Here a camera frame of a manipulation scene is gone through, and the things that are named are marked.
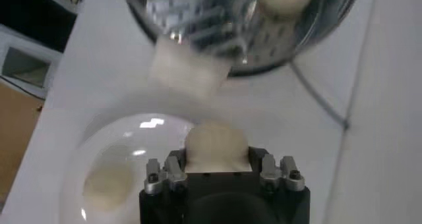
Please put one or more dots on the white round plate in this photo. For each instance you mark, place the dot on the white round plate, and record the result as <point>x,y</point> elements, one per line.
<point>115,139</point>

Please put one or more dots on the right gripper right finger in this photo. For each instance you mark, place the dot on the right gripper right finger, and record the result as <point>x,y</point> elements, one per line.
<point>273,172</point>

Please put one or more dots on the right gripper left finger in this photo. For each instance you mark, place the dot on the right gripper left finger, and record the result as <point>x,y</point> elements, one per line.
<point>171,172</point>

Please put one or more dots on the perforated stainless steamer basket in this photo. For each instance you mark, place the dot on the perforated stainless steamer basket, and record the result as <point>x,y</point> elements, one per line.
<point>214,21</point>

